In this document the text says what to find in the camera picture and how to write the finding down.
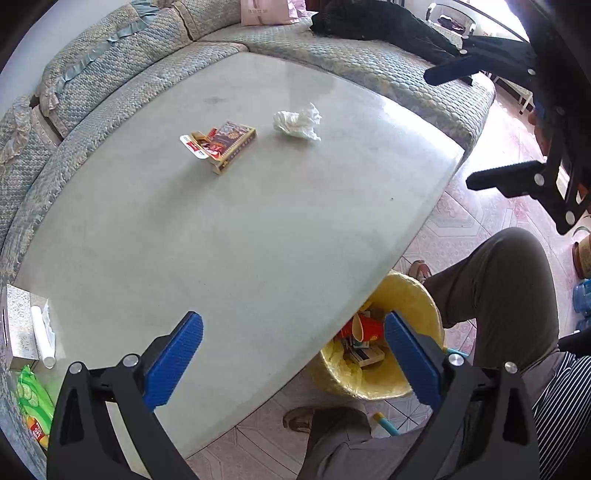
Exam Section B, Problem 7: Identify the teal handle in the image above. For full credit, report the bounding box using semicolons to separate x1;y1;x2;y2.
372;412;399;437

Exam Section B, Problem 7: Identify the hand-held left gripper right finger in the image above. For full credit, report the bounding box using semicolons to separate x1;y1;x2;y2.
384;311;541;480

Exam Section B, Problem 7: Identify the white medicine box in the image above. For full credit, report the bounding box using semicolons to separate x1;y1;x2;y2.
353;342;386;368

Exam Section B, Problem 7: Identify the crumpled white tissue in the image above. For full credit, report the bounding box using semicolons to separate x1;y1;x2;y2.
272;102;322;142

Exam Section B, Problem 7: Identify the silver tissue box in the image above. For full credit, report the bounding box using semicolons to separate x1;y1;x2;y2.
6;284;49;372

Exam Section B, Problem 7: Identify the blue water bottle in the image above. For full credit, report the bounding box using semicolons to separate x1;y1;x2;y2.
573;279;591;330

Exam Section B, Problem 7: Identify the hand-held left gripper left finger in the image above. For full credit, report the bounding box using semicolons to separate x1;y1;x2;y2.
46;311;205;480

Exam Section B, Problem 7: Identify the pink bag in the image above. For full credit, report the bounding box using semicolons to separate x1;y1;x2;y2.
240;0;309;26

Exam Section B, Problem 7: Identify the red paper cup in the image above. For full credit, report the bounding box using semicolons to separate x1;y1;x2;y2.
335;311;386;344

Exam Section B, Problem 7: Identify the black cloth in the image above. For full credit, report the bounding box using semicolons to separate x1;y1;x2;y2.
309;0;474;86

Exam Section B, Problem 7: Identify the blue-grey quilted sofa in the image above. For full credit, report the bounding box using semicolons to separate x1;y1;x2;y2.
0;0;497;287

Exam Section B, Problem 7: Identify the colourful patterned small box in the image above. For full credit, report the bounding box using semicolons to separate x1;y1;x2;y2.
208;121;257;175

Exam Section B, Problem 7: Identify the white paper roll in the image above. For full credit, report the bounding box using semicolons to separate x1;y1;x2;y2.
30;300;57;368

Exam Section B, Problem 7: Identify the person's striped shirt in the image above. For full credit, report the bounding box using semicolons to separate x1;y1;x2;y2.
531;351;591;462

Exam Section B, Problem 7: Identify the yellow trash bin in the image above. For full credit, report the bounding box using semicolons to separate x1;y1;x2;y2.
308;271;446;401

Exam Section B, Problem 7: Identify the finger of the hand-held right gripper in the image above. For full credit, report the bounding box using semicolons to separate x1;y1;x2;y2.
466;108;583;235
424;34;539;88

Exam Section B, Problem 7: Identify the green chip bag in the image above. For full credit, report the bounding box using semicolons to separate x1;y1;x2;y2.
17;364;56;450

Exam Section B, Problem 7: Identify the person in brown trousers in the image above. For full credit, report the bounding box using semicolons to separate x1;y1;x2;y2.
298;227;561;480

